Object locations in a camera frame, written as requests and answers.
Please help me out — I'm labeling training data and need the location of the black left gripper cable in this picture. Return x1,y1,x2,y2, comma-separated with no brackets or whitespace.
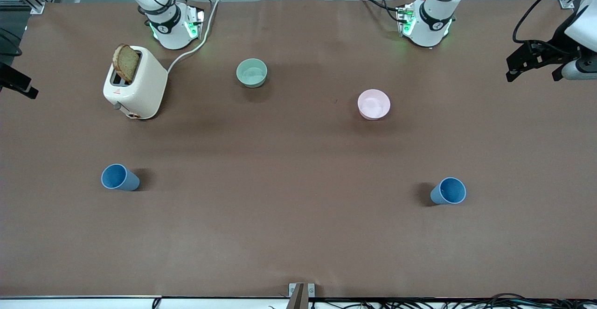
513,0,579,44

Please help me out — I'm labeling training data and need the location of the blue plastic cup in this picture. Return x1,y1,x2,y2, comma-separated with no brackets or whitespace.
101,163,140,191
430,177,466,205

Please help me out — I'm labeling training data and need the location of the green bowl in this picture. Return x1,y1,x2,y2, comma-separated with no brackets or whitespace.
236,58,268,88

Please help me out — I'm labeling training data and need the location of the black left arm base cable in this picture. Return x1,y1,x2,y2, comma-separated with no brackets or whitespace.
358,0,404,24

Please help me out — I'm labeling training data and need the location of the cream toaster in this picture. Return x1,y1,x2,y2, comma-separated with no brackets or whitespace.
103,45,168,120

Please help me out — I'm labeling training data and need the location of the black cable bundle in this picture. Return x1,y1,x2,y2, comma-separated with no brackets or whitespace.
308,293,597,309

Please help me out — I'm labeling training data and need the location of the white toaster power cable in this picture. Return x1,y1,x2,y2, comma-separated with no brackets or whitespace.
167,0,222,74

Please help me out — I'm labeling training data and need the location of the pink bowl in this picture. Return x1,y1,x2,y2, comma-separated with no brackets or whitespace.
358,89,391,121

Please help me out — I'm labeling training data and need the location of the brown bread slice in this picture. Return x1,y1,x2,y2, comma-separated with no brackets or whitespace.
112,44,140,84

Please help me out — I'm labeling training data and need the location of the metal table bracket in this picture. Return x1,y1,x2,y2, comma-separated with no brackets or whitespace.
287,282,316,309

